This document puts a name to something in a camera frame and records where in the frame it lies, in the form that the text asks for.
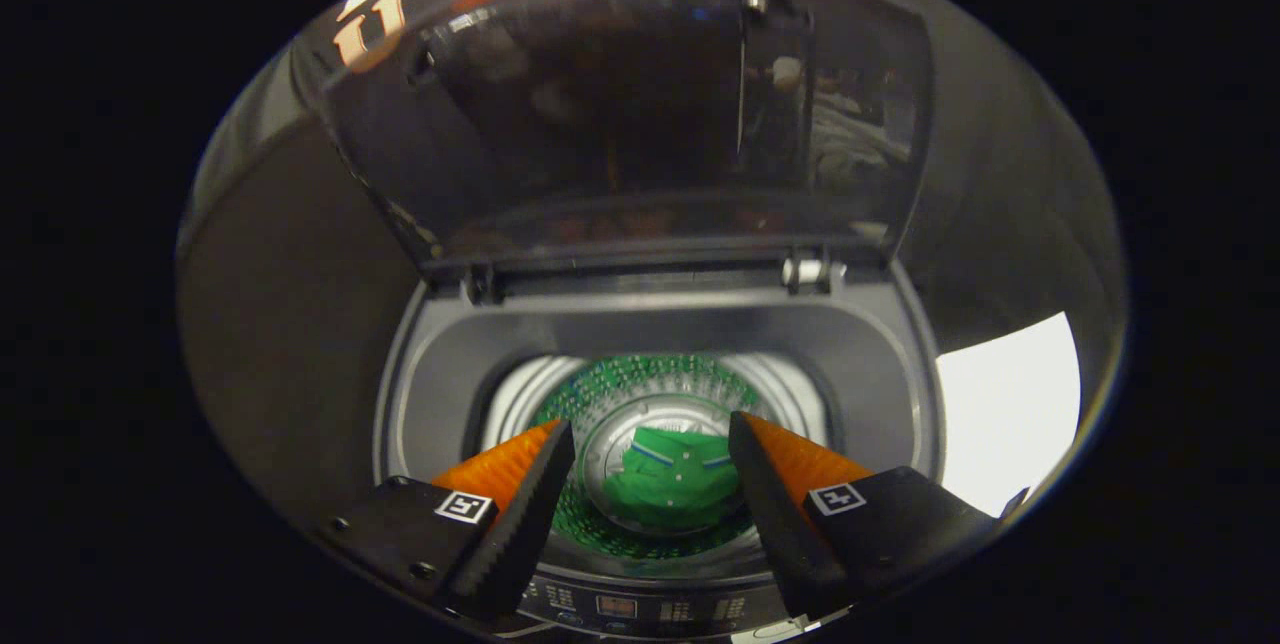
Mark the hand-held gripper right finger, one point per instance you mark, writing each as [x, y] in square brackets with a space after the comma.
[785, 544]

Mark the white floor board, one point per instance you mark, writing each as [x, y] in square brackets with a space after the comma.
[1010, 414]

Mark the green polo shirt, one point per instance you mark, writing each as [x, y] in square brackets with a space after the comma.
[660, 479]

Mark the dark glass washing machine lid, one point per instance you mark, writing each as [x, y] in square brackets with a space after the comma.
[600, 124]

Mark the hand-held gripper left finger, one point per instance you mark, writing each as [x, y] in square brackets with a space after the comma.
[520, 544]

